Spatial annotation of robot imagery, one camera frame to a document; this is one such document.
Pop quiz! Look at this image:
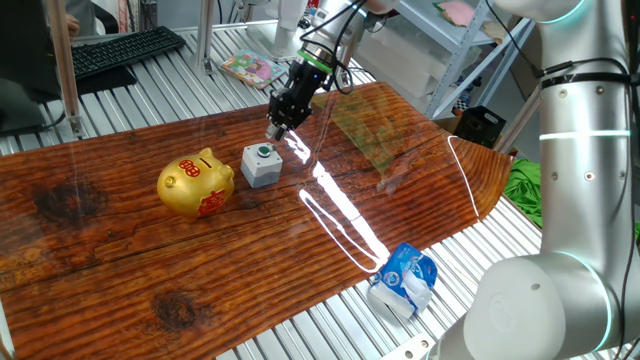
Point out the blue tissue pack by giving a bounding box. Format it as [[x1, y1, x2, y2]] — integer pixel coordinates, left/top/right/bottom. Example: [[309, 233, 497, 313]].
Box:
[[367, 242, 439, 320]]

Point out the black computer monitor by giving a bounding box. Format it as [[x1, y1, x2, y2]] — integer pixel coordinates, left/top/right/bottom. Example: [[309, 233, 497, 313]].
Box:
[[0, 0, 64, 135]]

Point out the wood grain table mat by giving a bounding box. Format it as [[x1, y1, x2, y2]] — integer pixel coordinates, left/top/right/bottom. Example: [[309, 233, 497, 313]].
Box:
[[0, 81, 515, 360]]

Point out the white metal shelf rack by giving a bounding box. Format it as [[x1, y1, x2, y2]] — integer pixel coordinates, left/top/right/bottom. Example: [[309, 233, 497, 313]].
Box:
[[394, 0, 536, 120]]

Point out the green cloth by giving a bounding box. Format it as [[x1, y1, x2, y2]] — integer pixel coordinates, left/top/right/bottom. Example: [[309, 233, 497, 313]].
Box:
[[502, 157, 545, 231]]

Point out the black keyboard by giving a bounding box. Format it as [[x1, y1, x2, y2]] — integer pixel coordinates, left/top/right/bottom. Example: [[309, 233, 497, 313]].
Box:
[[69, 25, 187, 81]]

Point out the aluminium frame post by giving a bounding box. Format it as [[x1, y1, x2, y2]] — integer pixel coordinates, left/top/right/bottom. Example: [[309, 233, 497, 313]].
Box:
[[193, 0, 217, 76], [45, 0, 85, 139]]

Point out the black wrist cable bundle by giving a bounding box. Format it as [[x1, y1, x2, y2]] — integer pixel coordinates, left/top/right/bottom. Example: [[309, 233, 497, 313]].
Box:
[[298, 0, 374, 96]]

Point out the pink sheet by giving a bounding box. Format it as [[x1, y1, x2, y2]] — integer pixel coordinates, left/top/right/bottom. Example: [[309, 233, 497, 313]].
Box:
[[433, 0, 477, 29]]

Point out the colourful children's book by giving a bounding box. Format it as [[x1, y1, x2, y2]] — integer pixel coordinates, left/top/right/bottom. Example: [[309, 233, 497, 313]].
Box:
[[220, 48, 287, 90]]

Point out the black plastic crate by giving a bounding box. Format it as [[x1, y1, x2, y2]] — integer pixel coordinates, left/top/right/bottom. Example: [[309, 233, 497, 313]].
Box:
[[452, 104, 507, 150]]

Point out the brown cardboard box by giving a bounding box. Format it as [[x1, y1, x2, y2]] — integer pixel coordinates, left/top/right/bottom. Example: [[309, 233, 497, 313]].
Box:
[[508, 22, 544, 101]]

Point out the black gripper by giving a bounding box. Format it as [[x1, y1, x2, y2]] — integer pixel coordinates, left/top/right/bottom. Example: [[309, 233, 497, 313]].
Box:
[[265, 60, 330, 144]]

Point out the black flat pad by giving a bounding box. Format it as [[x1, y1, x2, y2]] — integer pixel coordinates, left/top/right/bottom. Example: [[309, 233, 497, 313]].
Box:
[[74, 64, 139, 96]]

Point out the person's bare hand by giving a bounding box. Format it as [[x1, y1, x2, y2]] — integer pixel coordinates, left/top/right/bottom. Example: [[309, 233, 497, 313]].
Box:
[[65, 12, 82, 43]]

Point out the white metal bracket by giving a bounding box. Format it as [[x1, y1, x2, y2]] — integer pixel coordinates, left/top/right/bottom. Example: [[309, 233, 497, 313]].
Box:
[[379, 332, 437, 360]]

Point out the white foam block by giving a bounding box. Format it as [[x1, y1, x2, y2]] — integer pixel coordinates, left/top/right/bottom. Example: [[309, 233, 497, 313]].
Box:
[[357, 24, 451, 114]]

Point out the white push button box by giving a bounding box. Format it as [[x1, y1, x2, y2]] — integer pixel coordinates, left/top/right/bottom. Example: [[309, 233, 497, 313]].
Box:
[[239, 142, 285, 190]]

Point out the gold piggy bank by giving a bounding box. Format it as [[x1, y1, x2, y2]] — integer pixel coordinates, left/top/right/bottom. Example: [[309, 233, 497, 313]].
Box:
[[156, 146, 236, 224]]

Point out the white equipment base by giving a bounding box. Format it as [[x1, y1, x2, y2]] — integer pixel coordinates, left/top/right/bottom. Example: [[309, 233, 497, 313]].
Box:
[[247, 0, 314, 64]]

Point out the black arm cable with strap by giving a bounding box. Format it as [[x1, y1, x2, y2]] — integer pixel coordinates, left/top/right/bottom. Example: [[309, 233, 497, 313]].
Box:
[[484, 0, 640, 360]]

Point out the aluminium frame strut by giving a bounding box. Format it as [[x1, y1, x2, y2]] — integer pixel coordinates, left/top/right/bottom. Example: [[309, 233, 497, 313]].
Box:
[[492, 82, 546, 154]]

